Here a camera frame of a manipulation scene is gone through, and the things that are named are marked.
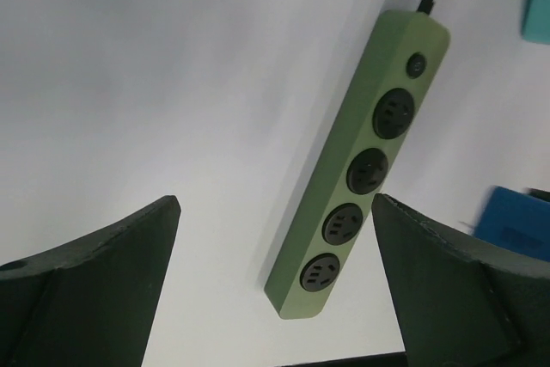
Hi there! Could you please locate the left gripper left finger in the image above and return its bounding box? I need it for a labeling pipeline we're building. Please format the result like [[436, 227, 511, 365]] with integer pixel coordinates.
[[1, 195, 180, 366]]

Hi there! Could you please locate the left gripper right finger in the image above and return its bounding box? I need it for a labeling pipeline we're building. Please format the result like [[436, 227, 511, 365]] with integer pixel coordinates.
[[371, 193, 549, 366]]

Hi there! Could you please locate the blue cube plug adapter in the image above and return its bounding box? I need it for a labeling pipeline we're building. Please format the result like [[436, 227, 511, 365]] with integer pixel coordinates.
[[473, 187, 549, 261]]

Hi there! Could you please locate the green power strip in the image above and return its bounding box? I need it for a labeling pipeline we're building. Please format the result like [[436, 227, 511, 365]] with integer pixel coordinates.
[[264, 10, 450, 320]]

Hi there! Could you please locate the teal triangular power socket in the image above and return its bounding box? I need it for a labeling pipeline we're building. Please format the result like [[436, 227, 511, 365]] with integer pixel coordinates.
[[521, 0, 549, 45]]

